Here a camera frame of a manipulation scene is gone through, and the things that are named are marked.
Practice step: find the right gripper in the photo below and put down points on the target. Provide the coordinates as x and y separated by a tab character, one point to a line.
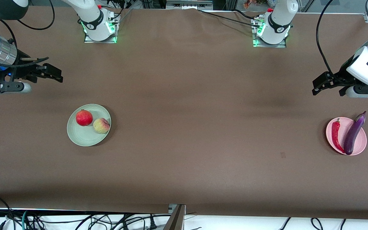
23	70

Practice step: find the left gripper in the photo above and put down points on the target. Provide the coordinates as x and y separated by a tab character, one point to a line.
340	77

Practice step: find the red chili pepper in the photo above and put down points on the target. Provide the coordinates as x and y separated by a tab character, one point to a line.
334	131

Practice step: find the purple eggplant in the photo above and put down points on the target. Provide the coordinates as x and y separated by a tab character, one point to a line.
351	137

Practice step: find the red pomegranate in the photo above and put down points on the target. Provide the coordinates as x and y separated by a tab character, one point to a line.
84	118

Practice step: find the yellow-pink peach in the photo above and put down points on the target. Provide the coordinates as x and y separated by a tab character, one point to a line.
101	126

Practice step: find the metal base plate left arm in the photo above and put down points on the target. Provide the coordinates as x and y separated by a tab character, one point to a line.
276	45

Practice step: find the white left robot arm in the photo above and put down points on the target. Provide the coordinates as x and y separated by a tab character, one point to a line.
279	22

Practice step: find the metal base plate right arm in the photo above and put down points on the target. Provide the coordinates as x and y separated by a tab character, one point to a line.
107	40

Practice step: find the pink plate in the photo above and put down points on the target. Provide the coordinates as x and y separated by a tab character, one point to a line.
360	141

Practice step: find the light green plate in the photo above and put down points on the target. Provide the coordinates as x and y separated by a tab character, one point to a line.
85	137

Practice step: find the grey metal rail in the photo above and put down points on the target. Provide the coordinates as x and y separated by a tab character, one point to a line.
188	4

